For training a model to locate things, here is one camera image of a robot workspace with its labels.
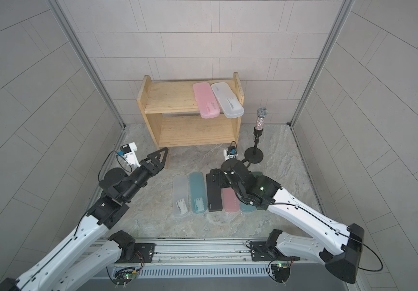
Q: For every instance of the pink pencil case top shelf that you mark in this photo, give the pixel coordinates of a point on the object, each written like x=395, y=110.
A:
x=206, y=101

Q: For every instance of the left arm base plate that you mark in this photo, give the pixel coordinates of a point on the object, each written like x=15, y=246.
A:
x=138, y=253

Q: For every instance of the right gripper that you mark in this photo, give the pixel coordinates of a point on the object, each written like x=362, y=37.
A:
x=222, y=174

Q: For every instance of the wooden two-tier shelf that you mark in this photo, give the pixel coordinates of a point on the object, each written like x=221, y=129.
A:
x=171, y=114

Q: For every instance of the light teal pencil case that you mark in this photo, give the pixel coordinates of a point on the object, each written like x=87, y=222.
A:
x=198, y=195

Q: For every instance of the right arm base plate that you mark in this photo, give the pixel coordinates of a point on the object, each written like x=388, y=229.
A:
x=260, y=252

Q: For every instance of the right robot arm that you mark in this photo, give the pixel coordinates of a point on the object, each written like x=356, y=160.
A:
x=336, y=246

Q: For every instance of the frosted white pencil case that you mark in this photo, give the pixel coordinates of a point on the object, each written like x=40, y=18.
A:
x=227, y=100

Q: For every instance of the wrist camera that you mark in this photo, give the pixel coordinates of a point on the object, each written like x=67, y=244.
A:
x=128, y=153
x=230, y=152

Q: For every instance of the black pencil case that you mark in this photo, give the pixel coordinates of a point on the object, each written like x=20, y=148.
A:
x=214, y=198

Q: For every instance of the blue-grey pencil case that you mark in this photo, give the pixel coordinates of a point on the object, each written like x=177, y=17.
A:
x=246, y=208

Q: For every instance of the white translucent pencil case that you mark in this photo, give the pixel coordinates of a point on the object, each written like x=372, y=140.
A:
x=181, y=203

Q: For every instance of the glitter microphone on stand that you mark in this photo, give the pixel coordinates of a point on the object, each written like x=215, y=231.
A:
x=254, y=155

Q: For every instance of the right circuit board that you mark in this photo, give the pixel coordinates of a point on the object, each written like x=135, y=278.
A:
x=280, y=273

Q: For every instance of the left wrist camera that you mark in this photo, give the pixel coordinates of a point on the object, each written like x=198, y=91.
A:
x=128, y=153

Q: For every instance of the left circuit board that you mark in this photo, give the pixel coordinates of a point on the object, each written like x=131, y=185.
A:
x=125, y=276

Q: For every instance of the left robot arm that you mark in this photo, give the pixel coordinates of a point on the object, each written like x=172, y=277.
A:
x=62, y=269

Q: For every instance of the aluminium mounting rail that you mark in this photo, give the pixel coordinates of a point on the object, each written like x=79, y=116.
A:
x=219, y=251

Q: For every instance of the circuit board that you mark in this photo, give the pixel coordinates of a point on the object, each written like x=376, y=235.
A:
x=280, y=273
x=125, y=276

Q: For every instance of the pink pencil case shelf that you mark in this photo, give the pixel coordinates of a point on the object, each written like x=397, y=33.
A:
x=230, y=201
x=206, y=101

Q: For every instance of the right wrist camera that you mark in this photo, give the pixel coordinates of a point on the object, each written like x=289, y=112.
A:
x=230, y=152

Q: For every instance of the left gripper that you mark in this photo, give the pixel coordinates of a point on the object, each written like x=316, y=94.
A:
x=152, y=168

